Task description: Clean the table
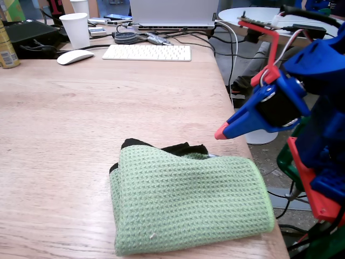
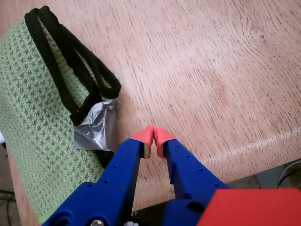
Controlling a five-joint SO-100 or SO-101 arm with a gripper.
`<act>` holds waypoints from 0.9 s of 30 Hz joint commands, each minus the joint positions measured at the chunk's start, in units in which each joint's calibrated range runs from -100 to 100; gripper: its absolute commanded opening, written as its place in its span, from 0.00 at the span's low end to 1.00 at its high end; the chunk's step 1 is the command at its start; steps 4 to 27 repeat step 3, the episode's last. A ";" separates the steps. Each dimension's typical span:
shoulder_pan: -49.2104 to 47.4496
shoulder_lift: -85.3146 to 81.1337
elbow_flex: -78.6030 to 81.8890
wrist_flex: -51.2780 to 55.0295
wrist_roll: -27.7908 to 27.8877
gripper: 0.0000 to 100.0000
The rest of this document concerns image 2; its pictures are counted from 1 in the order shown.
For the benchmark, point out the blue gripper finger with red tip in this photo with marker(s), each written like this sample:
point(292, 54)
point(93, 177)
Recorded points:
point(117, 176)
point(188, 171)

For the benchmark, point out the green knitted cloth black edge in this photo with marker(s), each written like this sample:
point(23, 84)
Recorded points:
point(23, 94)

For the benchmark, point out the grey duct tape piece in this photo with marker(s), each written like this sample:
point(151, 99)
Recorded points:
point(94, 131)

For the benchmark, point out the red camera mount bracket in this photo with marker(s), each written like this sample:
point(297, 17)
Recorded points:
point(254, 209)

